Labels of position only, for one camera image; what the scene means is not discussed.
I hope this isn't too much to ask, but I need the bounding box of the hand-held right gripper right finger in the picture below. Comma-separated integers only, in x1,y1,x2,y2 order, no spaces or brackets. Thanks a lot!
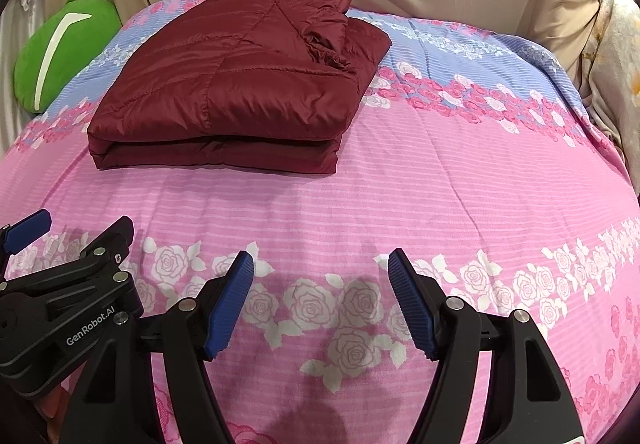
387,247,587,444

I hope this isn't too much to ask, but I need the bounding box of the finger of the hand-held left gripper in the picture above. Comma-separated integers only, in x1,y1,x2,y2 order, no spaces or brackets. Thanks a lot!
0,208,53,257
64,215,136,275

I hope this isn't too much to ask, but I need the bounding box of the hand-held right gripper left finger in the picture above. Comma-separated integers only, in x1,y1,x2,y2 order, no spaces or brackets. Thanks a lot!
60,250,256,444

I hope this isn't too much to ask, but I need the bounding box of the maroon puffer jacket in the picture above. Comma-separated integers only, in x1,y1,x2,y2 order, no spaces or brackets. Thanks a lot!
86,0,393,175

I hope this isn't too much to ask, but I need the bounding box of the pink blue floral bedsheet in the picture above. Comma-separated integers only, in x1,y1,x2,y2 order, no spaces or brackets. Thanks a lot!
0,0,632,444

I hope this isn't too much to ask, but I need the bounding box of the green pillow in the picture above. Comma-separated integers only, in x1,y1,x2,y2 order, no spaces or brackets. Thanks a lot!
14,0,123,115

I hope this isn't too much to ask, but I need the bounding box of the white curtain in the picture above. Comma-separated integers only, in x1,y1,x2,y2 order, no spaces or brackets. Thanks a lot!
0,0,53,160

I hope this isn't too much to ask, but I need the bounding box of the cream floral cloth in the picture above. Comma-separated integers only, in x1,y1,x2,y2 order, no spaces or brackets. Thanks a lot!
575,0,640,185

